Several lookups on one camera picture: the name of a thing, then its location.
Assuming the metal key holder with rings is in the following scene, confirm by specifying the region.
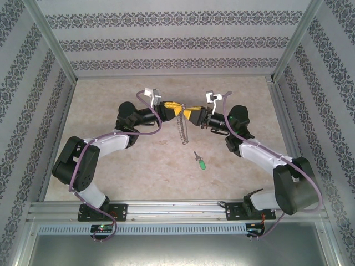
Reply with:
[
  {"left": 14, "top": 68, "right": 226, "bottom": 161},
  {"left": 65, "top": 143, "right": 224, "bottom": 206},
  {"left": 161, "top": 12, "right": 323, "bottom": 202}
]
[{"left": 175, "top": 103, "right": 190, "bottom": 145}]

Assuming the key with green tag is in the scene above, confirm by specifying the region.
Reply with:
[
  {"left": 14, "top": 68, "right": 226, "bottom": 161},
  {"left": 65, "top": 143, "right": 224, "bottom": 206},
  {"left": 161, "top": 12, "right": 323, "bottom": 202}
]
[{"left": 193, "top": 151, "right": 206, "bottom": 170}]

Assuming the small controller board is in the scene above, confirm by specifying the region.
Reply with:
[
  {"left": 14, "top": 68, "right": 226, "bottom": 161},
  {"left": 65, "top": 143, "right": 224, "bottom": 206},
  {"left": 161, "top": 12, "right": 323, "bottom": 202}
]
[
  {"left": 246, "top": 223, "right": 266, "bottom": 235},
  {"left": 90, "top": 224, "right": 114, "bottom": 233}
]

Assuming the grey metal panel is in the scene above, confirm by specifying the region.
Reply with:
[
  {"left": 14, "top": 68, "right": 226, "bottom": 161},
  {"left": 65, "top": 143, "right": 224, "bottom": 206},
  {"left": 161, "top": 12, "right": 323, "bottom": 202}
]
[{"left": 29, "top": 234, "right": 338, "bottom": 266}]

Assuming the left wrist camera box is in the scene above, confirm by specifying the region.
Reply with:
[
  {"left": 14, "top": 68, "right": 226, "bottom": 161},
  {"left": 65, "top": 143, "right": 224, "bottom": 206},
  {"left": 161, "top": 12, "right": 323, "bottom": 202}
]
[{"left": 143, "top": 87, "right": 163, "bottom": 107}]

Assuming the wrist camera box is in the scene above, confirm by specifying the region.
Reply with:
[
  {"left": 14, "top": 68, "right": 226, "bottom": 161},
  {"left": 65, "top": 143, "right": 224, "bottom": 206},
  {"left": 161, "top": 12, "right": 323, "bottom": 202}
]
[
  {"left": 143, "top": 87, "right": 163, "bottom": 107},
  {"left": 205, "top": 90, "right": 224, "bottom": 114}
]

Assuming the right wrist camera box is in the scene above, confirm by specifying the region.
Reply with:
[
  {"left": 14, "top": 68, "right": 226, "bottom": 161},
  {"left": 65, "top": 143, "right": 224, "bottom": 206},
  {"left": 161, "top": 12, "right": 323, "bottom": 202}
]
[{"left": 205, "top": 90, "right": 224, "bottom": 114}]

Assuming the aluminium side rail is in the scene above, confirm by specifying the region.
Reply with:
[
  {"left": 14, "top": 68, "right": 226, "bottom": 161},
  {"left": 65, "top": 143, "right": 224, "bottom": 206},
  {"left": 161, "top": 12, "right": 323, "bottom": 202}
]
[
  {"left": 38, "top": 79, "right": 78, "bottom": 202},
  {"left": 265, "top": 76, "right": 325, "bottom": 206}
]

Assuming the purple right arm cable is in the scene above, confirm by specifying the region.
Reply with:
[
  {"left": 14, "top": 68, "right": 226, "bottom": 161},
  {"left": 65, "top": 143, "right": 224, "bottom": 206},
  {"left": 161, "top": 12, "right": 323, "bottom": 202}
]
[{"left": 221, "top": 90, "right": 324, "bottom": 242}]

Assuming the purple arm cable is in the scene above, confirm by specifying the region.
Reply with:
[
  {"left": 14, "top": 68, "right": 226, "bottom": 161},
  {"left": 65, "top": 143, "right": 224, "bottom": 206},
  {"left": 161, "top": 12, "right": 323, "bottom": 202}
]
[
  {"left": 68, "top": 91, "right": 164, "bottom": 243},
  {"left": 221, "top": 90, "right": 324, "bottom": 242}
]

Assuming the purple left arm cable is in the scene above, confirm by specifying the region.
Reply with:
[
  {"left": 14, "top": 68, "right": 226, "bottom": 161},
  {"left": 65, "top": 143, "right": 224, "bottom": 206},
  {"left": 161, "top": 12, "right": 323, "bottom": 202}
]
[{"left": 68, "top": 91, "right": 164, "bottom": 243}]

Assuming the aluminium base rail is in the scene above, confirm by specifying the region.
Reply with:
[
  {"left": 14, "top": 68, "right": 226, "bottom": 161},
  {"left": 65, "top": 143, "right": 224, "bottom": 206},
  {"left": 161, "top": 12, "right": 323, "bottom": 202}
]
[{"left": 27, "top": 201, "right": 327, "bottom": 222}]

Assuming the aluminium frame post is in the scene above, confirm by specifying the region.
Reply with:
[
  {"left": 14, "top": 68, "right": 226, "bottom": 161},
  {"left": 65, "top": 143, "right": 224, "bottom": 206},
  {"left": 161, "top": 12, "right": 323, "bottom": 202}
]
[
  {"left": 23, "top": 0, "right": 78, "bottom": 81},
  {"left": 8, "top": 217, "right": 38, "bottom": 266},
  {"left": 273, "top": 0, "right": 324, "bottom": 81},
  {"left": 320, "top": 218, "right": 349, "bottom": 266}
]

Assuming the grey slotted cable duct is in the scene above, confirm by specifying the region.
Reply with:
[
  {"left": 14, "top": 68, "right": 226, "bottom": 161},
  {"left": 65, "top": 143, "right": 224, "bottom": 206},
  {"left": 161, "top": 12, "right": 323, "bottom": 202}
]
[{"left": 37, "top": 223, "right": 247, "bottom": 235}]

